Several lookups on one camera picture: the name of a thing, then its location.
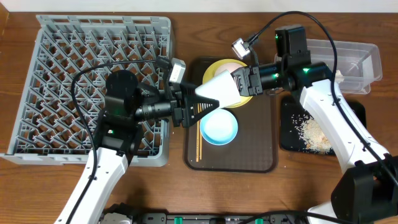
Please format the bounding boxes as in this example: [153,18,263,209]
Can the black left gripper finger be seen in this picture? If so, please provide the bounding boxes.
[180,82,198,96]
[183,96,220,128]

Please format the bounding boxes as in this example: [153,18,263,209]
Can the pink bowl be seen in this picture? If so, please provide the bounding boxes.
[215,62,243,76]

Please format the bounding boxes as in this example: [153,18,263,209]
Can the white cup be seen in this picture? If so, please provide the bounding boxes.
[195,70,241,108]

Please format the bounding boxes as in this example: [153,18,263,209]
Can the light blue bowl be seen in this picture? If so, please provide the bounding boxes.
[200,109,238,146]

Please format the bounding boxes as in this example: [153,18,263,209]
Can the white tissue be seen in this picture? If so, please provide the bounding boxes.
[335,70,345,84]

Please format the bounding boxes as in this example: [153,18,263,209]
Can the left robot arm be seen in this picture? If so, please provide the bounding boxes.
[56,70,220,223]

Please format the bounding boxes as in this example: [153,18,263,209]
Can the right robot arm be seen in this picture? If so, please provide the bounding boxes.
[232,25,397,223]

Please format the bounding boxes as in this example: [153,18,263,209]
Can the black food waste tray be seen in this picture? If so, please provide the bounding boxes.
[279,95,368,156]

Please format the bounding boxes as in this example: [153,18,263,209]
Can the clear plastic waste bin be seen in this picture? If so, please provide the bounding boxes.
[307,39,382,95]

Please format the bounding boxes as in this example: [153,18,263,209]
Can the grey dishwasher rack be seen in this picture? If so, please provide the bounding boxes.
[1,15,174,165]

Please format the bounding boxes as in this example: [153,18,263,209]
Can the wooden chopstick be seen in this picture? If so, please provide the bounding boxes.
[196,104,200,162]
[198,104,203,160]

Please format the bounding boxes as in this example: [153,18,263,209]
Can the yellow plate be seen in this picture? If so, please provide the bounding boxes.
[202,59,252,108]

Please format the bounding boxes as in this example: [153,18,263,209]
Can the brown serving tray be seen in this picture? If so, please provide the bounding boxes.
[183,56,279,174]

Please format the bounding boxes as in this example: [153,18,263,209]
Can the spilled rice pile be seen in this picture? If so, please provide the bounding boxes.
[290,114,332,154]

